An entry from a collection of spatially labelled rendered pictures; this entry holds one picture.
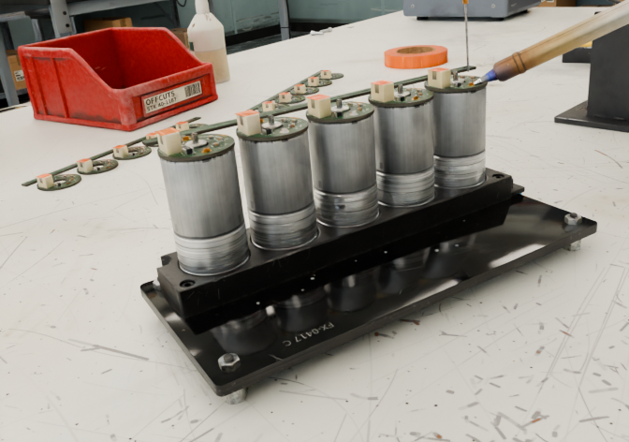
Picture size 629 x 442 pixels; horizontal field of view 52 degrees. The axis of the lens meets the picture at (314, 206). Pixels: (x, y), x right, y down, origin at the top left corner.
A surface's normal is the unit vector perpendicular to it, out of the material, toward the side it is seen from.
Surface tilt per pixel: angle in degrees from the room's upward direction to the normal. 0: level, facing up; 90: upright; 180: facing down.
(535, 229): 0
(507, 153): 0
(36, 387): 0
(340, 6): 90
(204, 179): 90
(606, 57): 90
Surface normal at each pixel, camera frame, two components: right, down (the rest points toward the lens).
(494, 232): -0.08, -0.92
